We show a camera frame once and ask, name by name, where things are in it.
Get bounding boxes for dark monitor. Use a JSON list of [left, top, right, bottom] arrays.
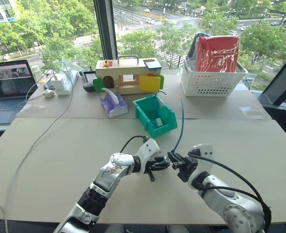
[[261, 51, 286, 107]]

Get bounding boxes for white power adapter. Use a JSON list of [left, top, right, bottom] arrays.
[[51, 73, 66, 89]]

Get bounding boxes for green plastic storage bin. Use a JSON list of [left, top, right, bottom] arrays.
[[132, 94, 178, 138]]

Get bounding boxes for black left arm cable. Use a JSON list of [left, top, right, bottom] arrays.
[[119, 135, 149, 154]]

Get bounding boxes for wooden latch box coloured doors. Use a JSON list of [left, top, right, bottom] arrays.
[[95, 55, 165, 96]]

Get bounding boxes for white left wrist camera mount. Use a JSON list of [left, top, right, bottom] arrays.
[[132, 138, 161, 175]]

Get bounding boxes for black item behind red bag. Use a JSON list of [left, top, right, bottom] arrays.
[[186, 32, 205, 61]]

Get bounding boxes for white power strip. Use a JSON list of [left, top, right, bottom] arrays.
[[50, 69, 79, 96]]

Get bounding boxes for purple tissue pack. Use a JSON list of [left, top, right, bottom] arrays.
[[99, 87, 129, 119]]

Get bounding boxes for red plastic-wrapped bag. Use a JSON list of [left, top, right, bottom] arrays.
[[195, 35, 240, 73]]

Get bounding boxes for long white cable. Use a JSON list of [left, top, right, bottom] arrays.
[[0, 68, 74, 233]]

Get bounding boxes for open laptop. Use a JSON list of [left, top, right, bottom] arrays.
[[0, 59, 38, 126]]

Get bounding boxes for clear plastic sheet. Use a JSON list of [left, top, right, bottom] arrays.
[[60, 56, 83, 76]]

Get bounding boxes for black window frame pillar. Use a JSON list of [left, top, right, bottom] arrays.
[[93, 0, 118, 62]]

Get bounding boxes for white perforated plastic basket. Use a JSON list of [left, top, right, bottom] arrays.
[[180, 57, 249, 98]]

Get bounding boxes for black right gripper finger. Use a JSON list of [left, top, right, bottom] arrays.
[[167, 151, 188, 163], [171, 159, 184, 170]]

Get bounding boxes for black handheld controller with screen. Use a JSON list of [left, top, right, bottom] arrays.
[[82, 66, 97, 83]]

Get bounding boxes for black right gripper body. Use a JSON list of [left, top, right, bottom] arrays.
[[176, 156, 199, 183]]

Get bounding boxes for black round device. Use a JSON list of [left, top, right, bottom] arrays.
[[82, 82, 96, 93]]

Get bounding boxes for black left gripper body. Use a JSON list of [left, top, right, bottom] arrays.
[[144, 156, 161, 183]]

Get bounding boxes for thin white laptop cable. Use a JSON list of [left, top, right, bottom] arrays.
[[25, 72, 54, 104]]

